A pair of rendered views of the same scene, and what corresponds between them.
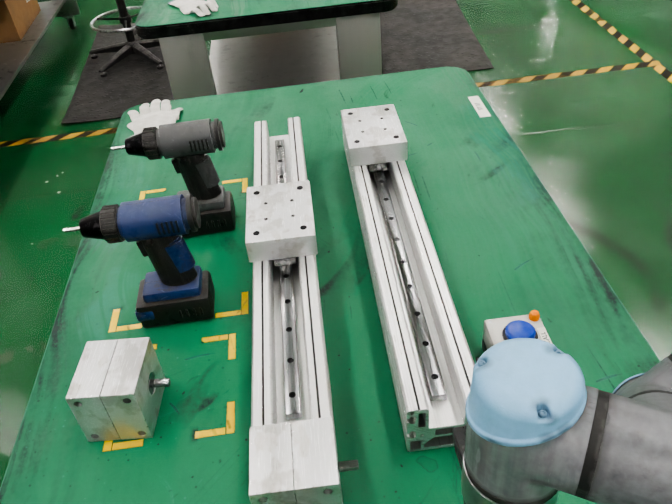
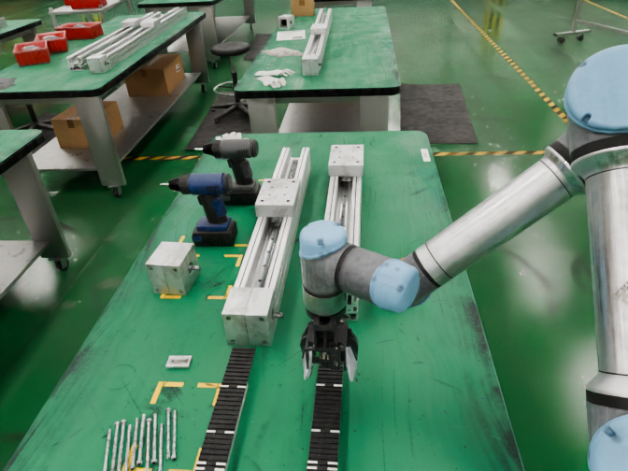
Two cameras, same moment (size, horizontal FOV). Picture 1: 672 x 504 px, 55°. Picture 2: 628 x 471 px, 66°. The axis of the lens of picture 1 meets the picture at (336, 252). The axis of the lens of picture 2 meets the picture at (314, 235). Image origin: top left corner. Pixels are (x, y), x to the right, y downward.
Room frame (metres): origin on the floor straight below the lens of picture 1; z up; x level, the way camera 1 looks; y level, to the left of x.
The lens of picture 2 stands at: (-0.36, -0.21, 1.59)
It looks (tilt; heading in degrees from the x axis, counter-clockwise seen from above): 34 degrees down; 9
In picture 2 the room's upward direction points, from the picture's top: 4 degrees counter-clockwise
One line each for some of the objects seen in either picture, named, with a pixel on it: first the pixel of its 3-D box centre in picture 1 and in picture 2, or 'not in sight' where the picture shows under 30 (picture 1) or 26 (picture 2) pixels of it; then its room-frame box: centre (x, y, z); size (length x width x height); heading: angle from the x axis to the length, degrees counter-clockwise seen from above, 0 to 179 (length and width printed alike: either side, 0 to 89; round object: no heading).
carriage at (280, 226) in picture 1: (281, 225); (278, 201); (0.87, 0.09, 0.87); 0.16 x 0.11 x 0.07; 2
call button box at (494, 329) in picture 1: (511, 350); not in sight; (0.60, -0.23, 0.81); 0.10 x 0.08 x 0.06; 92
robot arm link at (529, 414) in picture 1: (524, 421); (324, 258); (0.27, -0.12, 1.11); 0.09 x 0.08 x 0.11; 61
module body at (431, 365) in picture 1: (394, 235); (343, 215); (0.88, -0.10, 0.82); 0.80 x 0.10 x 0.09; 2
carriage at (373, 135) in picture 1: (373, 140); (347, 164); (1.13, -0.10, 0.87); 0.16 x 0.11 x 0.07; 2
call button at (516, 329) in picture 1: (520, 333); not in sight; (0.60, -0.24, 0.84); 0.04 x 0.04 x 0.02
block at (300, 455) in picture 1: (307, 475); (256, 316); (0.43, 0.06, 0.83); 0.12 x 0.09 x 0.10; 92
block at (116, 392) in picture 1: (127, 388); (178, 268); (0.59, 0.31, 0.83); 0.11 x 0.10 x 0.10; 87
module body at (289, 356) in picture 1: (285, 248); (280, 215); (0.87, 0.09, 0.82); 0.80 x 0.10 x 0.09; 2
